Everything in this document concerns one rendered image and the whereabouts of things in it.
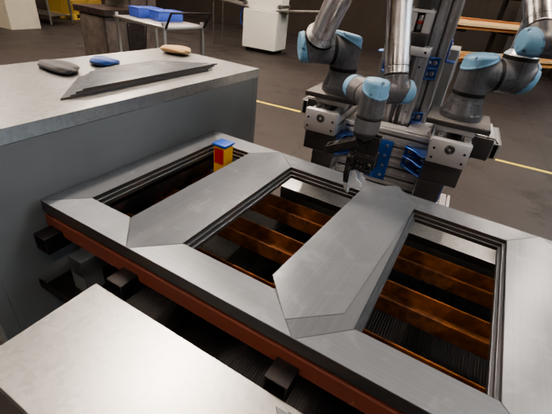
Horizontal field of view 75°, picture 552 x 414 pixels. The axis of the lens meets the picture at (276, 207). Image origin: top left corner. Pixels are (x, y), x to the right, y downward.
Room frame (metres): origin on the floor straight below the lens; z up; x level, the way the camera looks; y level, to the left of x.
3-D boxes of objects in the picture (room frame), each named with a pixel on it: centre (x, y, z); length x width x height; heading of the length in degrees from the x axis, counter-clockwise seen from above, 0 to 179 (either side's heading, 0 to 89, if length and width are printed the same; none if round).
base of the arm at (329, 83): (1.61, -0.21, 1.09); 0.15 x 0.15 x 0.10
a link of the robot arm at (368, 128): (1.05, -0.24, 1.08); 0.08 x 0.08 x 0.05
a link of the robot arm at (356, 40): (1.61, -0.21, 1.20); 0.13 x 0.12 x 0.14; 107
